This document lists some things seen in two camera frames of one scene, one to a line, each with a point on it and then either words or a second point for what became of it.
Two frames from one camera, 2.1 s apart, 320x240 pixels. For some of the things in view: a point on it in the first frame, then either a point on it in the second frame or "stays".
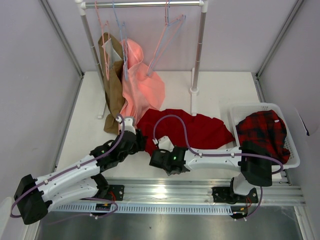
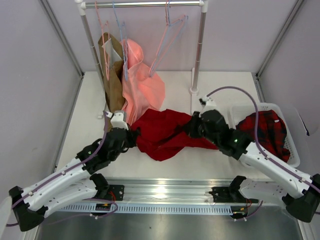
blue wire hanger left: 123,38 stays
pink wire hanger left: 105,31 stays
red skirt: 201,132 stays
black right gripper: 153,160 → 193,125
